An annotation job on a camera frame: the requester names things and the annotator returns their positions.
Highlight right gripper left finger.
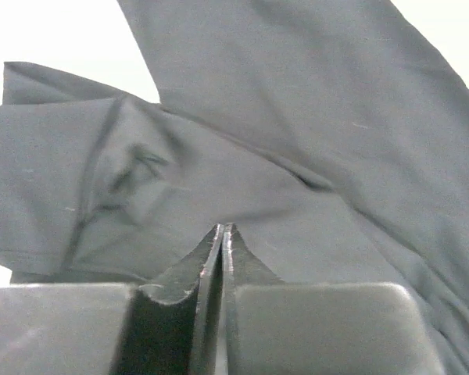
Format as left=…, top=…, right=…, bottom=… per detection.
left=113, top=224, right=224, bottom=374

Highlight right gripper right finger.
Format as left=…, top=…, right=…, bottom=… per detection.
left=221, top=223, right=285, bottom=374

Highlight black trousers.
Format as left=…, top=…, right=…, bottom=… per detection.
left=0, top=1, right=469, bottom=374

